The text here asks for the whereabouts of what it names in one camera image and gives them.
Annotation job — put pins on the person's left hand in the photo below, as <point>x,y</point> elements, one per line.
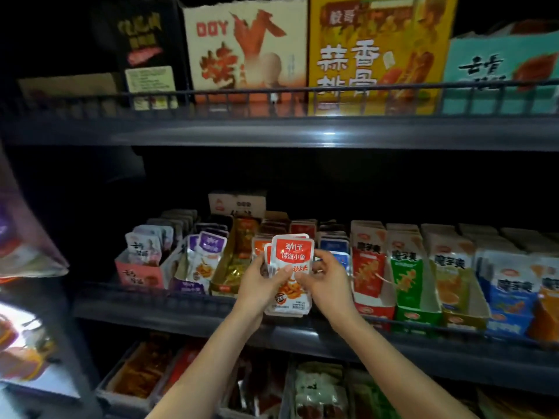
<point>260,290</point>

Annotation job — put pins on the person's right hand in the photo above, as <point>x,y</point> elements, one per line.
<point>330,288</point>

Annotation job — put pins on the handful of white red-top packets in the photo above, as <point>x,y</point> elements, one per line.
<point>291,250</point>

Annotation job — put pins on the pink white display carton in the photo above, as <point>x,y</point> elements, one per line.
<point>140,276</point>

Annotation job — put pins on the grey metal store shelf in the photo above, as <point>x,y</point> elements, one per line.
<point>262,131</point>

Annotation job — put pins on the person's left forearm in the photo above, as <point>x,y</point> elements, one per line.
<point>205,371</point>

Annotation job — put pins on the person's right forearm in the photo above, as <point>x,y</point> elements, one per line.
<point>402,371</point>

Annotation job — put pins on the pile of red snack packets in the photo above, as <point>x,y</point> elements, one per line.
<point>183,364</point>

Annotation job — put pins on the row of snack display cartons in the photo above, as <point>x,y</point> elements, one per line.
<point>437,275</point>

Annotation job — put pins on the clear plastic tray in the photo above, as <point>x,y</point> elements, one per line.
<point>224,410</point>
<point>157,399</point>
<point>292,406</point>
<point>103,399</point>

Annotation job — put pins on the green orange display carton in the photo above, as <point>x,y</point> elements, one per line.
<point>371,401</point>

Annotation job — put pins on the dark orange snack packs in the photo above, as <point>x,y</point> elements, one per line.
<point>140,371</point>

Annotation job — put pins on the pile of orange yellow packets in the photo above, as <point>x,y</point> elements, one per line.
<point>520,404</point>

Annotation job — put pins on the black low display rack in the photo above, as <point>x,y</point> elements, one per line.
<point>44,395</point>

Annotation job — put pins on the orange yellow printed carton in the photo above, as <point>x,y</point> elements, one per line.
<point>375,48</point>

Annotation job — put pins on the purple clear hanging snack bag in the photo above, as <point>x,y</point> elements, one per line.
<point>22,231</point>

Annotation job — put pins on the yellow label dark carton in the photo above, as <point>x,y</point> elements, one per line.
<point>144,43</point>

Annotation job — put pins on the green printed carton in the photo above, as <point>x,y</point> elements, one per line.
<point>507,70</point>

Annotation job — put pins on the plain brown carton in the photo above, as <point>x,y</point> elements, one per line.
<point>65,87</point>

